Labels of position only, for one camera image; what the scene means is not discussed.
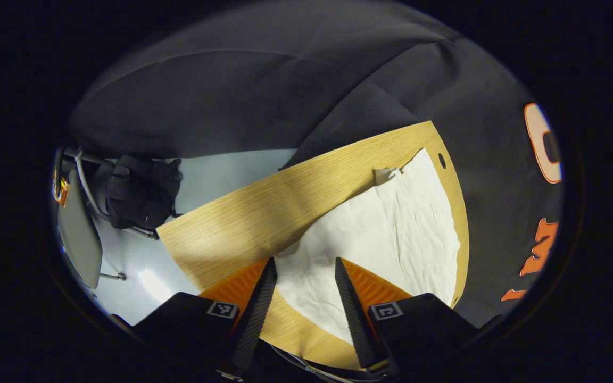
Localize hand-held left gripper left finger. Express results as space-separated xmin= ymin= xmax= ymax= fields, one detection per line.
xmin=132 ymin=257 xmax=278 ymax=381

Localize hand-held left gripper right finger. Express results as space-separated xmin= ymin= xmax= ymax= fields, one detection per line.
xmin=334 ymin=257 xmax=482 ymax=378

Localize white jeans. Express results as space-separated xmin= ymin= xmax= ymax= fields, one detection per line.
xmin=275 ymin=148 xmax=461 ymax=344

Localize black bag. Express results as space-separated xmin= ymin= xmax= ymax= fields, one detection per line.
xmin=106 ymin=154 xmax=183 ymax=230

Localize small orange object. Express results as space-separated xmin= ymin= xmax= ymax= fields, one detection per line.
xmin=52 ymin=169 xmax=71 ymax=208

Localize black backdrop cloth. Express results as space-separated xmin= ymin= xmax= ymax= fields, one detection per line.
xmin=67 ymin=0 xmax=565 ymax=328

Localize grey chair with metal frame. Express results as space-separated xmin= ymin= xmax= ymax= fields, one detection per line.
xmin=54 ymin=146 xmax=159 ymax=291

